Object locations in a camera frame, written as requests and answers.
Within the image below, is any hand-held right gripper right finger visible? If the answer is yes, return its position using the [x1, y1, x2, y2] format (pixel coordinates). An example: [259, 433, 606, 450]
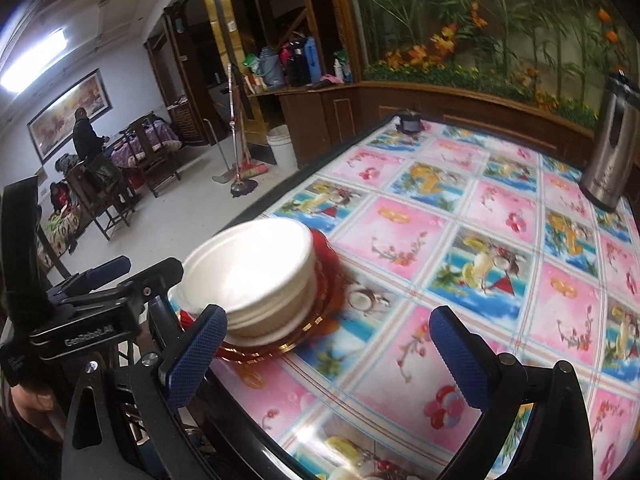
[428, 305, 609, 480]

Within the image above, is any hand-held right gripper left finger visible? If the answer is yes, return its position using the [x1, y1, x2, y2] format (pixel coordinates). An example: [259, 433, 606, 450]
[60, 304, 229, 480]

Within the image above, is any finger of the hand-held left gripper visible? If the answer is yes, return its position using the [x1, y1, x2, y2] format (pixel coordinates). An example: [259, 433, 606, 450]
[47, 255, 134, 306]
[117, 257, 186, 311]

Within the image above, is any white foam bowl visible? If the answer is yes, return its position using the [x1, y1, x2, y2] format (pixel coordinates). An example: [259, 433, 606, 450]
[180, 217, 319, 332]
[222, 280, 319, 347]

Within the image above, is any person's left hand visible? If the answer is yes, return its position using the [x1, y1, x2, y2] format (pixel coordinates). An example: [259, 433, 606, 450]
[9, 384, 64, 444]

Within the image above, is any broom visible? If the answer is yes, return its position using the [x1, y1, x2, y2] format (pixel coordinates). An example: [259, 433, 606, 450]
[235, 105, 270, 182]

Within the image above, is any white plastic bucket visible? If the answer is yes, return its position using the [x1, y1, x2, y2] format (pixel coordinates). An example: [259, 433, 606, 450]
[266, 126, 299, 174]

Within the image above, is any ceiling light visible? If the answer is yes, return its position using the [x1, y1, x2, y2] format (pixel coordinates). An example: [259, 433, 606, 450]
[0, 27, 69, 92]

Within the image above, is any wooden counter cabinet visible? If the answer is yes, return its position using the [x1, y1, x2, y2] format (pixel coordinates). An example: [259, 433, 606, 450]
[276, 84, 363, 162]

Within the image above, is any grey water jug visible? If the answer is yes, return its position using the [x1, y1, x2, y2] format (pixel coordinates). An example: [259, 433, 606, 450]
[259, 46, 287, 87]

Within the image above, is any small black device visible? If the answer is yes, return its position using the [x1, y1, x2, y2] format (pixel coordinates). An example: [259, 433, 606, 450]
[394, 108, 424, 134]

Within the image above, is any stainless steel thermos jug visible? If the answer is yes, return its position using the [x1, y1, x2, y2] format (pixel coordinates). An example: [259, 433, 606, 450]
[578, 70, 640, 213]

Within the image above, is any black thermos flask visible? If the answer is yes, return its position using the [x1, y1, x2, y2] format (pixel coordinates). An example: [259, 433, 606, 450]
[286, 39, 311, 87]

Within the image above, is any blue bottle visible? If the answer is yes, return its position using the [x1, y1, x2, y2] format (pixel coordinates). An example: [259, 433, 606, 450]
[304, 36, 322, 84]

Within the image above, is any artificial flower display window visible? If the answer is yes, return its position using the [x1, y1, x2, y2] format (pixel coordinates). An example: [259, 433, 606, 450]
[344, 0, 640, 130]

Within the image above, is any framed wall painting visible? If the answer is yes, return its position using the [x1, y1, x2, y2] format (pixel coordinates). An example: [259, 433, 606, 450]
[27, 68, 112, 162]

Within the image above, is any mop with long handle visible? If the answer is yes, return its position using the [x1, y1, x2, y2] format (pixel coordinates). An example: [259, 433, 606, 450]
[212, 62, 261, 197]

